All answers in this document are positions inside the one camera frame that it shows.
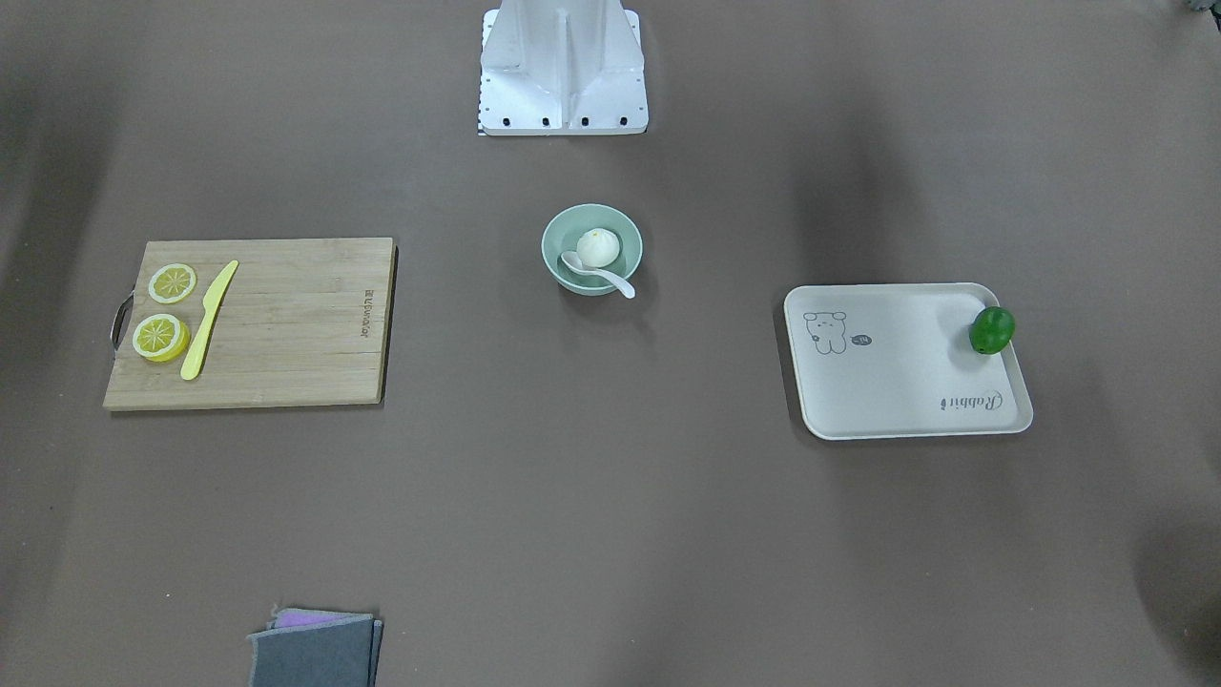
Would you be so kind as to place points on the white ceramic spoon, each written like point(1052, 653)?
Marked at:
point(572, 261)

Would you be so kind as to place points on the white steamed bun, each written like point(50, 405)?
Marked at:
point(597, 248)

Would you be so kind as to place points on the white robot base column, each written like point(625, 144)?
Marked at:
point(571, 68)

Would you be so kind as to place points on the mint green bowl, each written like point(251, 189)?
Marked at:
point(566, 228)

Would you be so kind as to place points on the beige rabbit tray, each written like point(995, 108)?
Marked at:
point(891, 361)

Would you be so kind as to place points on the bamboo cutting board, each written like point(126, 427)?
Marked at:
point(304, 323)

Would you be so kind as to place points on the green lime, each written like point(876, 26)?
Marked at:
point(992, 331)

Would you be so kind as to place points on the yellow plastic knife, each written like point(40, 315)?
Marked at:
point(213, 298)

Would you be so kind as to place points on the grey folded cloth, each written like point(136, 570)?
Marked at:
point(302, 647)

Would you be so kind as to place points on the thin lemon slice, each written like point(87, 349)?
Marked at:
point(172, 283)

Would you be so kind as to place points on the thick lemon half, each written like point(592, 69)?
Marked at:
point(160, 338)

